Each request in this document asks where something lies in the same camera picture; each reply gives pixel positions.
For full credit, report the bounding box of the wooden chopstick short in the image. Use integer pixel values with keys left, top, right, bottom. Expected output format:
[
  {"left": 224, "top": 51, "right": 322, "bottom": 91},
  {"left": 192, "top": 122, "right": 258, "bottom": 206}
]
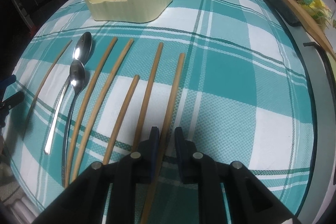
[{"left": 102, "top": 75, "right": 139, "bottom": 165}]

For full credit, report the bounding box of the steel spoon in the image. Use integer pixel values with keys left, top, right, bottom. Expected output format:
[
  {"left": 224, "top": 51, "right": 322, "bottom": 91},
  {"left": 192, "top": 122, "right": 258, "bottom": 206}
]
[
  {"left": 43, "top": 31, "right": 93, "bottom": 156},
  {"left": 60, "top": 60, "right": 87, "bottom": 189}
]

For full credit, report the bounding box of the teal white checkered tablecloth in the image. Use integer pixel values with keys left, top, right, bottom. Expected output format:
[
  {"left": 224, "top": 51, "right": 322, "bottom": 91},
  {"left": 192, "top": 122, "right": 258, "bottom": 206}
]
[{"left": 3, "top": 0, "right": 314, "bottom": 213}]

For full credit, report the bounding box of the dark rolled mat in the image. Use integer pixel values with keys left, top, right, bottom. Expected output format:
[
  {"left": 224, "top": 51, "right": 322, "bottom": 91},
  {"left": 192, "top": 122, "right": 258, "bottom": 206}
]
[{"left": 267, "top": 0, "right": 301, "bottom": 27}]

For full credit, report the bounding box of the wooden cutting board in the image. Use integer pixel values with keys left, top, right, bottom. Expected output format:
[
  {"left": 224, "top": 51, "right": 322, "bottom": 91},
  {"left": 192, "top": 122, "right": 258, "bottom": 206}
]
[{"left": 282, "top": 0, "right": 336, "bottom": 61}]

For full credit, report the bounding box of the bag of colourful sponges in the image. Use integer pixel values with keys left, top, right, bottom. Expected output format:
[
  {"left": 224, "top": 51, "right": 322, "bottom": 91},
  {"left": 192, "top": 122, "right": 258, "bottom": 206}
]
[{"left": 296, "top": 0, "right": 335, "bottom": 31}]

